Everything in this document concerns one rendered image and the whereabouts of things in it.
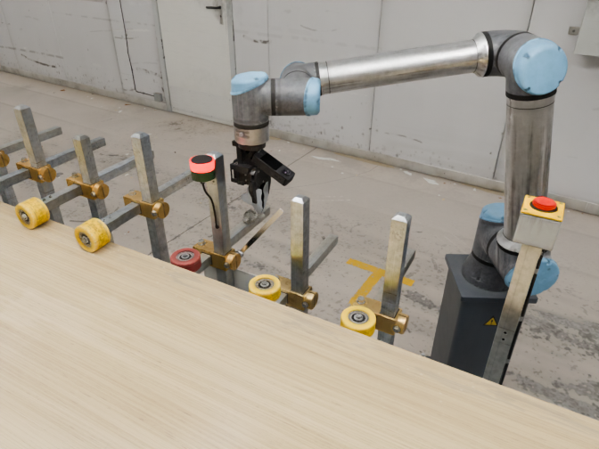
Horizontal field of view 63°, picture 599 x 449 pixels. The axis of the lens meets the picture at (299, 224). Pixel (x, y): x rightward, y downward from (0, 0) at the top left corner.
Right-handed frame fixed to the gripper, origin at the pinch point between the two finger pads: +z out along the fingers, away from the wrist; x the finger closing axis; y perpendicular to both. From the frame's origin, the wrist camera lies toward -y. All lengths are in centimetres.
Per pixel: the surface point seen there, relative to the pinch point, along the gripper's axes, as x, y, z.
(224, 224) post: 8.6, 6.8, 2.3
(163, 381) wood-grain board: 54, -11, 9
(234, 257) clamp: 8.6, 4.1, 12.4
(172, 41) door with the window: -275, 276, 26
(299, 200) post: 9.2, -17.0, -12.0
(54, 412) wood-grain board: 69, 2, 9
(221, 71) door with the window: -271, 217, 47
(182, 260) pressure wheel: 20.9, 12.1, 8.3
